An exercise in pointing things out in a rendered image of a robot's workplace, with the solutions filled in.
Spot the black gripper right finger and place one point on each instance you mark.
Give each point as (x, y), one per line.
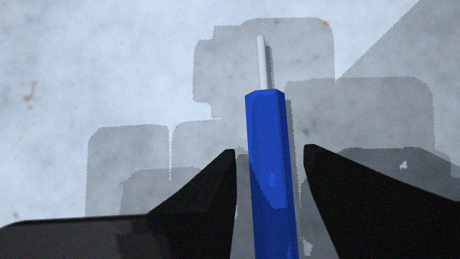
(369, 215)

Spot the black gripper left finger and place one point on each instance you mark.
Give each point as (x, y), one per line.
(196, 222)

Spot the blue stylus with grey tip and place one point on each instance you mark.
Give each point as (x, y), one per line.
(273, 210)

